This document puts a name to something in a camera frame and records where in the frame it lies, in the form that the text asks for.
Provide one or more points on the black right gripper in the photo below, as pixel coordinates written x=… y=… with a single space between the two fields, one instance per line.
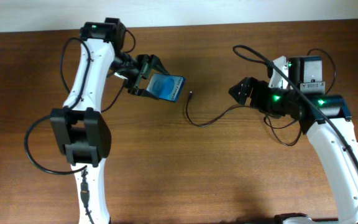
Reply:
x=248 y=84

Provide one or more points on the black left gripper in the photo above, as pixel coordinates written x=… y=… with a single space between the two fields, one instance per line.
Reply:
x=146 y=60

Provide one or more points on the blue Galaxy smartphone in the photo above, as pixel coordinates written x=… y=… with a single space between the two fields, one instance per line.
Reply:
x=166 y=87

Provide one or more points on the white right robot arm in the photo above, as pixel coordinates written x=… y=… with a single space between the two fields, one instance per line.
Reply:
x=327 y=122

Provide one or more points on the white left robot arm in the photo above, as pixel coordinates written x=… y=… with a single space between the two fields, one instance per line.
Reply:
x=82 y=134

